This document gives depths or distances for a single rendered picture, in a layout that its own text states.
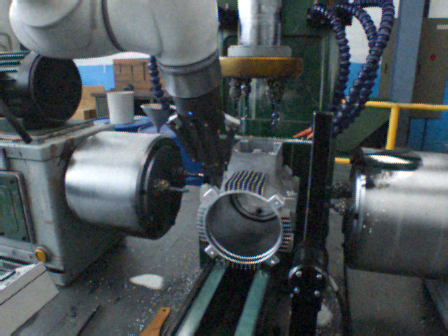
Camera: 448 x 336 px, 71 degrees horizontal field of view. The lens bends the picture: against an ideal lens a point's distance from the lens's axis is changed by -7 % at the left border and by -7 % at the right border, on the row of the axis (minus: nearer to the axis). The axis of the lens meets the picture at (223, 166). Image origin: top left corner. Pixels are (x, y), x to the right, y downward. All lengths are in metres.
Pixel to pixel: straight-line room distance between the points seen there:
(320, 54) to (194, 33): 0.52
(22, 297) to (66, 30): 0.33
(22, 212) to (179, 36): 0.61
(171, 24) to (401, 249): 0.51
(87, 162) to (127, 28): 0.40
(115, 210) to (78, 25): 0.40
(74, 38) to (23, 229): 0.56
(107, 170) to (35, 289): 0.33
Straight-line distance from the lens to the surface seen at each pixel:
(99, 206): 0.76
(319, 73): 0.90
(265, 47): 0.66
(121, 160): 0.73
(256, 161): 0.69
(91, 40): 0.48
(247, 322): 0.60
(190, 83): 0.47
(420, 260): 0.67
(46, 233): 0.89
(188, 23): 0.43
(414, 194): 0.63
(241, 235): 0.78
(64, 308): 0.87
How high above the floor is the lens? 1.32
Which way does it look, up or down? 17 degrees down
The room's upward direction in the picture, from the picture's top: straight up
